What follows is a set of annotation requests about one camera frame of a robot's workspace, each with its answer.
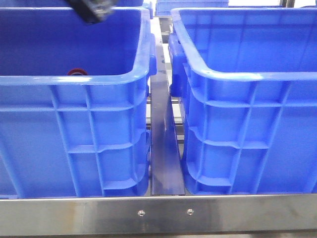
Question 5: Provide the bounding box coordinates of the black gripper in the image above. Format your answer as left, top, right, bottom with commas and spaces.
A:
66, 0, 118, 24

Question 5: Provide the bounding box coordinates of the red push button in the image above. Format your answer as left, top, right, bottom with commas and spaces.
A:
67, 68, 88, 76

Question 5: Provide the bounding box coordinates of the far blue crate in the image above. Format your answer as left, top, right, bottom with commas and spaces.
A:
155, 0, 229, 16

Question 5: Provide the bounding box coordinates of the blue source bin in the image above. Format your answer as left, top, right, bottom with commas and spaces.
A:
0, 7, 157, 199

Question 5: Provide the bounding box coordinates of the large blue plastic bin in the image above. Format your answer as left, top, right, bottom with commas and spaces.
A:
169, 7, 317, 195

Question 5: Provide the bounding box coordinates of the dark blue divider rail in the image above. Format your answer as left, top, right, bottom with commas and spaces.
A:
151, 72, 185, 196

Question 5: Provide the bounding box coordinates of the metal rack frame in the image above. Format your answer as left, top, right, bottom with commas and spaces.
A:
0, 0, 317, 238

